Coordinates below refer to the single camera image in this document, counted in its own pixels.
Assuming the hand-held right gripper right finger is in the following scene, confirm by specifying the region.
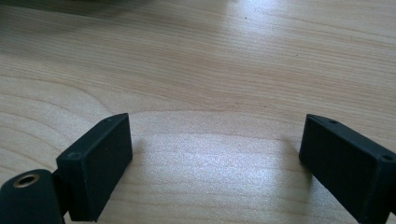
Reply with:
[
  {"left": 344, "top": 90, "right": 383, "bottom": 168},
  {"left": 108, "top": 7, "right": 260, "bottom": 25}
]
[{"left": 299, "top": 113, "right": 396, "bottom": 224}]

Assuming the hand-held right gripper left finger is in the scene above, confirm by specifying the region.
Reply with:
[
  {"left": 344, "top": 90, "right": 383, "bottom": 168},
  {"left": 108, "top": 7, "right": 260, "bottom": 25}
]
[{"left": 56, "top": 112, "right": 134, "bottom": 222}]

